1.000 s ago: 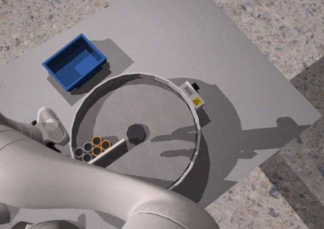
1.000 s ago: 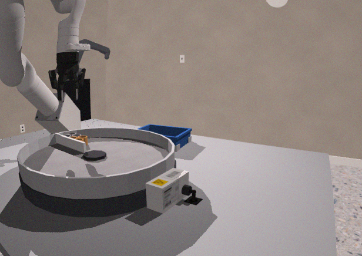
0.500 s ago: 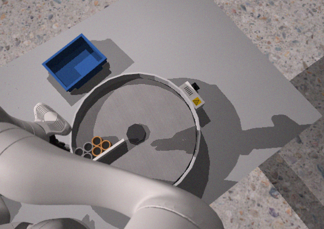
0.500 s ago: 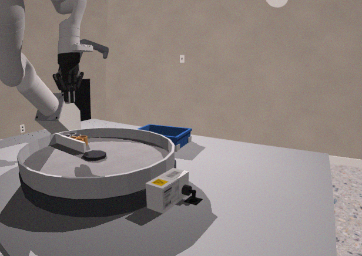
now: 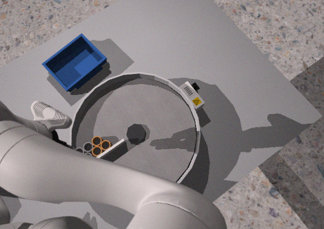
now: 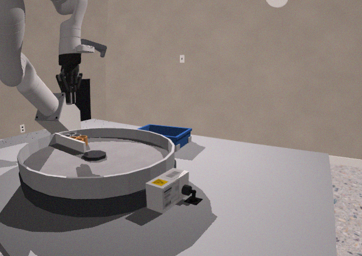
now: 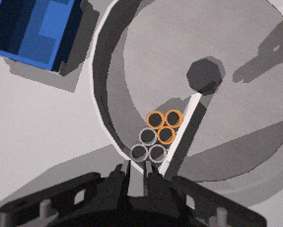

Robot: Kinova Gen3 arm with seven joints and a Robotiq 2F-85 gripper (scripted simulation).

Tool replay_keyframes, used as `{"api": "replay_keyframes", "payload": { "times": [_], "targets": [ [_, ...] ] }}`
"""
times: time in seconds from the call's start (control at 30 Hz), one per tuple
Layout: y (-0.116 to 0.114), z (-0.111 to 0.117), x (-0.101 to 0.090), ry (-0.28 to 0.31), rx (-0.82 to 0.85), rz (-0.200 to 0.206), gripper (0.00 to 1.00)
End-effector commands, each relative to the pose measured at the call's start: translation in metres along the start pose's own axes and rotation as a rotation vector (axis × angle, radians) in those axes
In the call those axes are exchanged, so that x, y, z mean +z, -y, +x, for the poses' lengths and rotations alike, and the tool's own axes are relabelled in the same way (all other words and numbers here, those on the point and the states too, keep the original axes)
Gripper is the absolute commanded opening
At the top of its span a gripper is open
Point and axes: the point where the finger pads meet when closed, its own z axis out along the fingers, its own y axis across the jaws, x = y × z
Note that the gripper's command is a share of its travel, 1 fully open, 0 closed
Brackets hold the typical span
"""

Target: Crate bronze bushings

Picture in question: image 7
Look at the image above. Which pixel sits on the blue open crate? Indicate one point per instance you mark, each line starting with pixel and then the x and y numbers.
pixel 30 29

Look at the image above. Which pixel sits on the grey round turntable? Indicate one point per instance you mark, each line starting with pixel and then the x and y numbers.
pixel 158 55

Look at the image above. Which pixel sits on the grey metal ring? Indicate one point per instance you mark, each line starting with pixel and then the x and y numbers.
pixel 136 158
pixel 157 159
pixel 150 142

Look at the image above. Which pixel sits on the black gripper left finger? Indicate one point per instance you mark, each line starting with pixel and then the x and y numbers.
pixel 45 206

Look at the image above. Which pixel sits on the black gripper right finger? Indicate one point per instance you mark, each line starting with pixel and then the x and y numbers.
pixel 210 207

